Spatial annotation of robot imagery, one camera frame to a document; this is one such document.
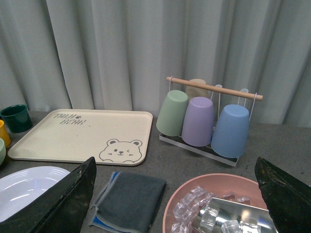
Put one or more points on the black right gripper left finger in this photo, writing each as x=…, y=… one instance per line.
x=61, y=209

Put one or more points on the white cup rack wooden handle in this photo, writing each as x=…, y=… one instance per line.
x=207, y=151

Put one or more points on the pink bowl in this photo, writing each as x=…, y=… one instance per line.
x=218, y=183

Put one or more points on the cream bear serving tray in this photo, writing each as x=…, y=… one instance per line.
x=117, y=138

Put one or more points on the blue plastic cup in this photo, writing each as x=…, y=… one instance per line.
x=231, y=131

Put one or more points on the yellow mug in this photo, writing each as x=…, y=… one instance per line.
x=4, y=134

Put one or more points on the beige plastic cup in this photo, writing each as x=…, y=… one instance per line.
x=193, y=92

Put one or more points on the light green bowl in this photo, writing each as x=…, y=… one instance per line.
x=2, y=151

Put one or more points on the clear fake ice cube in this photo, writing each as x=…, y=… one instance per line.
x=181, y=211
x=231, y=226
x=208, y=218

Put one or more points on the green plastic cup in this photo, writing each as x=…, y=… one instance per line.
x=171, y=116

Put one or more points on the grey blue folded cloth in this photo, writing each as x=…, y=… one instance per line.
x=128, y=203

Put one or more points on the grey curtain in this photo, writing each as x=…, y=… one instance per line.
x=116, y=54

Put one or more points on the white round plate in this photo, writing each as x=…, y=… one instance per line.
x=19, y=189

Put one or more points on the metal ice scoop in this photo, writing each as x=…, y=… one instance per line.
x=251, y=219

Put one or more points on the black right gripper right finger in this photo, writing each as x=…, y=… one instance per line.
x=287, y=198

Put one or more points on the dark green mug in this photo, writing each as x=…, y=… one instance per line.
x=17, y=118

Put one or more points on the purple plastic cup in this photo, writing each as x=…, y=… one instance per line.
x=198, y=122

